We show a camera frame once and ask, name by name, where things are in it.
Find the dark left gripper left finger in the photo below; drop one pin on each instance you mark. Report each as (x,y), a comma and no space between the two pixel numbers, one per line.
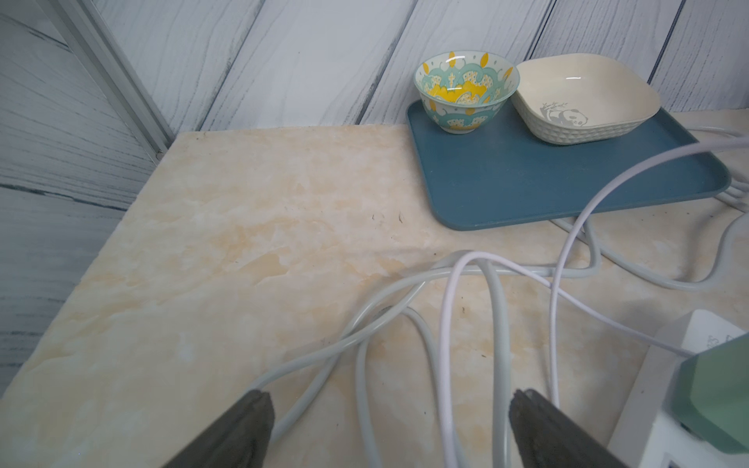
(238,438)

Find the aluminium frame post left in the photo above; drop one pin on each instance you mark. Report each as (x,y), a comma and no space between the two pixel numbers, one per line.
(87,35)

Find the green usb charger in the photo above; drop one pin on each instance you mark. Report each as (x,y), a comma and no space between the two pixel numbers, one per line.
(710,396)

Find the patterned teal yellow bowl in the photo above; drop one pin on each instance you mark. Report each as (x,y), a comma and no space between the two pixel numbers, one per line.
(461,91)

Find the dark teal tray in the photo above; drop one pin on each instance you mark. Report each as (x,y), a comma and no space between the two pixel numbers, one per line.
(501,174)

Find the white power strip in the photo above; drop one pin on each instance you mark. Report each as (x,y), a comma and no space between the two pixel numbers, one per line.
(647,435)

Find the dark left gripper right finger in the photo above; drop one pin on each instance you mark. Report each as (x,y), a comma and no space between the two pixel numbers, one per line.
(545,437)

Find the cream square panda bowl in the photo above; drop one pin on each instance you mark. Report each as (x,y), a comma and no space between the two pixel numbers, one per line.
(579,98)

